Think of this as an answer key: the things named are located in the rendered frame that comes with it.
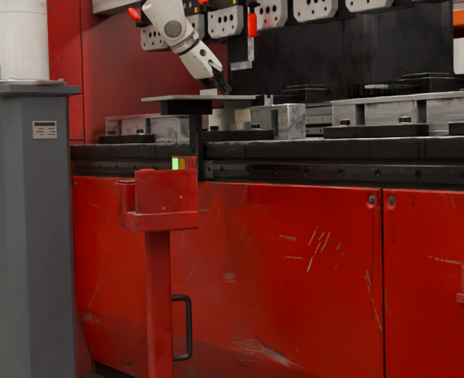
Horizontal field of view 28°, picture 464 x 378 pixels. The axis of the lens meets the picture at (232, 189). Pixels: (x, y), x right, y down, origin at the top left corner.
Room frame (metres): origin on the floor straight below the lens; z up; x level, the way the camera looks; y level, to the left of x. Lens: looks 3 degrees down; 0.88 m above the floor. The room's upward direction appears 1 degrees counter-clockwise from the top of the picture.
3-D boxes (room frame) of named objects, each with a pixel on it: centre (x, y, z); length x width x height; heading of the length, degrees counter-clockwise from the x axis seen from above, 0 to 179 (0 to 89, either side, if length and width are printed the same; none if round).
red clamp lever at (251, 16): (2.55, -0.07, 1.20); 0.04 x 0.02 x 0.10; 125
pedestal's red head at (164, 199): (2.39, 0.19, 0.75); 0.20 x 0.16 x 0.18; 20
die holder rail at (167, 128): (3.16, 0.28, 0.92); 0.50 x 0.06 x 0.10; 35
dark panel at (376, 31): (3.19, -0.32, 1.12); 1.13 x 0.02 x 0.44; 35
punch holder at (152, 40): (3.06, 0.21, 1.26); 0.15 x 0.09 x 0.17; 35
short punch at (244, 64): (2.71, -0.04, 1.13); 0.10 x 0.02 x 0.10; 35
